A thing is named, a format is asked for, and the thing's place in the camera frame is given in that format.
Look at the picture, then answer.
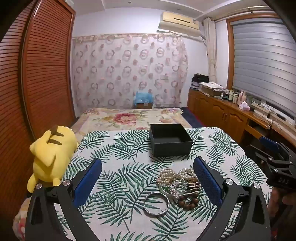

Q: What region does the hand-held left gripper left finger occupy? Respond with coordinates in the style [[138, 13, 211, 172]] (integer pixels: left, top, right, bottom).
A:
[[24, 158, 102, 241]]

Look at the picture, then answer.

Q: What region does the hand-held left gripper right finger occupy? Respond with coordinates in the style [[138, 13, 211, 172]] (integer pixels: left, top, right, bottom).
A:
[[193, 156, 271, 241]]

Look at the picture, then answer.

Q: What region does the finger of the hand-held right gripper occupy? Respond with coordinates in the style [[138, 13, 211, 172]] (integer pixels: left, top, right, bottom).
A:
[[259, 136, 293, 160], [253, 149, 281, 176]]

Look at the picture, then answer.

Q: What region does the small brown wooden bead bracelet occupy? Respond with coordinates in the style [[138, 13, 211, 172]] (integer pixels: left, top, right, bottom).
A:
[[183, 176, 202, 193]]

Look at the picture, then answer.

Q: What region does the silver chain bracelet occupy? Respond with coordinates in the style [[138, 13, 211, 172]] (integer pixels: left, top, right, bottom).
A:
[[170, 181, 185, 200]]

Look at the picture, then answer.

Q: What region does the green jade bangle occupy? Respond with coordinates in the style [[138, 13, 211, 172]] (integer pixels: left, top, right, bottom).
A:
[[158, 180, 186, 198]]

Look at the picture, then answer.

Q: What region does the black square box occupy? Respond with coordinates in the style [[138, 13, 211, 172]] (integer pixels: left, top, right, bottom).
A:
[[149, 123, 193, 157]]

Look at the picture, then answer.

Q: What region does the silver rhinestone bangle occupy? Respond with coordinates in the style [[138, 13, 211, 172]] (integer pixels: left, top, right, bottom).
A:
[[144, 192, 170, 217]]

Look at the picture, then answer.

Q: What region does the person's right hand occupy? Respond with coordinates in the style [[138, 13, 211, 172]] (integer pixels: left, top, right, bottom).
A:
[[268, 187, 292, 218]]

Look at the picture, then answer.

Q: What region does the leaf-printed cloth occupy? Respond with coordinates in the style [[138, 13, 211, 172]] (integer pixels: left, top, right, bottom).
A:
[[55, 126, 273, 241]]

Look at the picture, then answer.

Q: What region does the yellow plush toy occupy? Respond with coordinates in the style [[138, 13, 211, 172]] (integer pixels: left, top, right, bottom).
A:
[[26, 125, 79, 193]]

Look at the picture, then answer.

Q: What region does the group of small bottles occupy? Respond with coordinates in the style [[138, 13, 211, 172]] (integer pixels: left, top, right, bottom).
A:
[[220, 89, 240, 104]]

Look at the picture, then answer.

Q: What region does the wooden cabinet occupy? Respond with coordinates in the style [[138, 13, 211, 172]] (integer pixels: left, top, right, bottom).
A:
[[187, 88, 296, 153]]

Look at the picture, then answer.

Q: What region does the navy bed sheet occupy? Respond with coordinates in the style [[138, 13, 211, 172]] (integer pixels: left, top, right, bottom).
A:
[[179, 107, 204, 128]]

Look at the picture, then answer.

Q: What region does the cardboard box with floral cloth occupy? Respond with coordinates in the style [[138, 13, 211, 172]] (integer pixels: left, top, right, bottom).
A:
[[200, 82, 228, 97]]

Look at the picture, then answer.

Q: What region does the grey window blind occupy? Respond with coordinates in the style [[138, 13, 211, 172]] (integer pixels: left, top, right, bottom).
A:
[[231, 17, 296, 116]]

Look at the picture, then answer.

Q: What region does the pile of folded clothes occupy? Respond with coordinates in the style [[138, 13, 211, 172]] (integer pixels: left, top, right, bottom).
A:
[[190, 73, 210, 91]]

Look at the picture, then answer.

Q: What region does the blue plastic bag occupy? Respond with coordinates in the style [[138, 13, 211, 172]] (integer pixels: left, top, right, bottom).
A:
[[134, 91, 154, 104]]

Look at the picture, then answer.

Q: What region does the wooden louvered wardrobe door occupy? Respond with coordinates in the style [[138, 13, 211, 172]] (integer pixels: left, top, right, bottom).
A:
[[22, 0, 77, 139], [0, 0, 36, 202]]

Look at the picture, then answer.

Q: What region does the white drawn curtain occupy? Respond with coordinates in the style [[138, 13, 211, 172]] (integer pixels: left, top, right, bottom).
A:
[[203, 17, 219, 84]]

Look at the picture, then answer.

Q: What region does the white power strip with cables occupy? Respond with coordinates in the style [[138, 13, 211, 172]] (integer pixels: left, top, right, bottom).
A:
[[251, 97, 289, 122]]

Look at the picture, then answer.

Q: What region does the wooden window frame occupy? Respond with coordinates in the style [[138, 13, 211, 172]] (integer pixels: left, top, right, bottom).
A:
[[225, 11, 296, 130]]

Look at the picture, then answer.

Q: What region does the ring-patterned curtain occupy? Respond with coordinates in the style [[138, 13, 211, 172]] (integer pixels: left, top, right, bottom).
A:
[[70, 34, 188, 109]]

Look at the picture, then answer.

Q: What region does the wall air conditioner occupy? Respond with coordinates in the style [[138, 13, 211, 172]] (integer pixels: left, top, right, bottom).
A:
[[157, 11, 202, 37]]

